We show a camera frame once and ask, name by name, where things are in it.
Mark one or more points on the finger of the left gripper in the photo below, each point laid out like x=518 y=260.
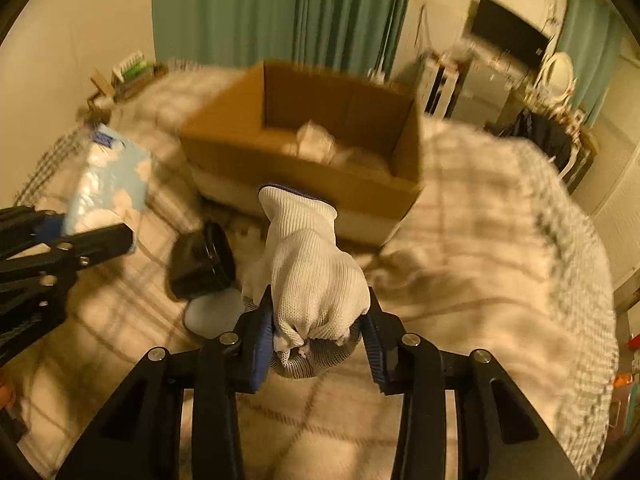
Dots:
x=64 y=255
x=23 y=227

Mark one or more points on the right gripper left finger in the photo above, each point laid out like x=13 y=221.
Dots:
x=136 y=434

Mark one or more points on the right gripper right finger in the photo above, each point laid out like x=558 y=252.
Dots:
x=463 y=406

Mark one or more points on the blue cloud tissue pack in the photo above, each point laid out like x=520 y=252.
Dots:
x=103 y=185

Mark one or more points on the black round jar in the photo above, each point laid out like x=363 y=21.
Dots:
x=201 y=262

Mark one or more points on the white knit glove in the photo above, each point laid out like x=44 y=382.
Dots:
x=317 y=291

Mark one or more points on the small cardboard box SF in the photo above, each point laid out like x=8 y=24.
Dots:
x=106 y=95

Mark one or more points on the light blue round pad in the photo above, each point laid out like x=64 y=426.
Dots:
x=211 y=315

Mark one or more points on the grey knit glove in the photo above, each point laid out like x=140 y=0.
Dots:
x=299 y=354

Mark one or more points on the green white product box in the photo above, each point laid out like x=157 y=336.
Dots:
x=130 y=67

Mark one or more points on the white crumpled item in box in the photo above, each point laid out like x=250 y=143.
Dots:
x=313 y=142

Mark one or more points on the black jacket on chair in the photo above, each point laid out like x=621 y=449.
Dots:
x=546 y=133

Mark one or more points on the brown cardboard box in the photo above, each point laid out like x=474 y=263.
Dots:
x=233 y=143

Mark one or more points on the silver mini fridge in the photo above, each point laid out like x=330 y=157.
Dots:
x=482 y=93

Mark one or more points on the white suitcase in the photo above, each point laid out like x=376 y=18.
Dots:
x=435 y=86

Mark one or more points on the white oval vanity mirror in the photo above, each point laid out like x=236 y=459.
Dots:
x=556 y=79

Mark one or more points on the green curtain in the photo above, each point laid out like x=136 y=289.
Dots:
x=591 y=34
x=353 y=36

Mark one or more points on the black wall television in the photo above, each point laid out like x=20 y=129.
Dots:
x=509 y=33

